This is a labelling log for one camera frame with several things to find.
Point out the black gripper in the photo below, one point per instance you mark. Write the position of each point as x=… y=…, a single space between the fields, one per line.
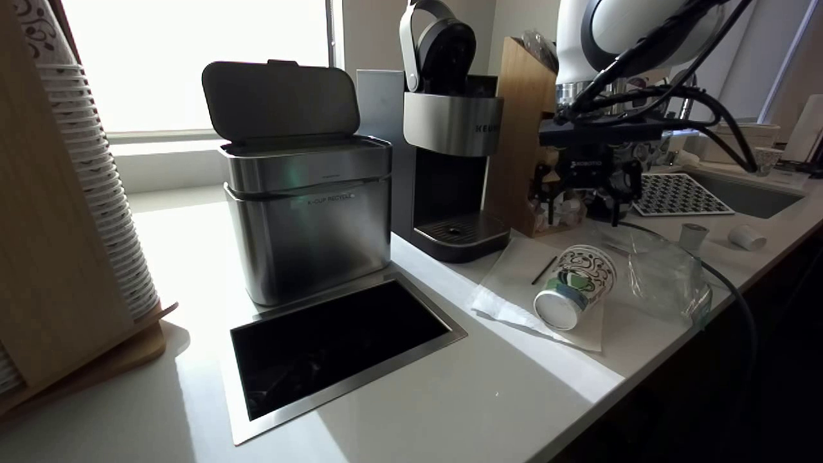
x=592 y=163

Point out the printed white paper cup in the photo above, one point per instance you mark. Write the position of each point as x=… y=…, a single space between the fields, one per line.
x=575 y=287

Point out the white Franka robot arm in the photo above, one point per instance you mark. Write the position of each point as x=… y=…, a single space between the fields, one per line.
x=633 y=35

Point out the tall stack of paper cups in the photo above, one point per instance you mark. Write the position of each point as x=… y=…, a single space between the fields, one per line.
x=93 y=188

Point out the black stir stick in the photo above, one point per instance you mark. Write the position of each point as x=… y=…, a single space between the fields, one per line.
x=543 y=272

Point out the wooden condiment organizer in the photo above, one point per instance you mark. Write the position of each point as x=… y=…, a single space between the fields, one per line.
x=519 y=131

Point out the small white plastic cup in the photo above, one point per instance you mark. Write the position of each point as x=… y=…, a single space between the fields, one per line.
x=694 y=239

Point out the black silver coffee machine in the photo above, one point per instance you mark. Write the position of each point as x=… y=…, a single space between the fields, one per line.
x=447 y=131

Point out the small white roll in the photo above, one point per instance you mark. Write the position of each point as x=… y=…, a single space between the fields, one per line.
x=748 y=241

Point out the steel sink basin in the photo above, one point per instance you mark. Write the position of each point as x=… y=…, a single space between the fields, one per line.
x=754 y=196

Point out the translucent plastic container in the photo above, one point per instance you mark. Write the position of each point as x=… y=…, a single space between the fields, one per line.
x=376 y=104

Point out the white slanted container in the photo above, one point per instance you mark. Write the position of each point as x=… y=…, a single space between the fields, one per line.
x=809 y=131

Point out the steel framed counter waste opening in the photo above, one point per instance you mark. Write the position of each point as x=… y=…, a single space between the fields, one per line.
x=344 y=343

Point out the stainless steel lidded bin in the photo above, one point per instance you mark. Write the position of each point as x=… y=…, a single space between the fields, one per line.
x=300 y=223

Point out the bright window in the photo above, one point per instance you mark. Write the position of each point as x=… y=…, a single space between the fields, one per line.
x=196 y=60

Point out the wooden cup holder stand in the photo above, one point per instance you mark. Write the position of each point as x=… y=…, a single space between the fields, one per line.
x=43 y=259

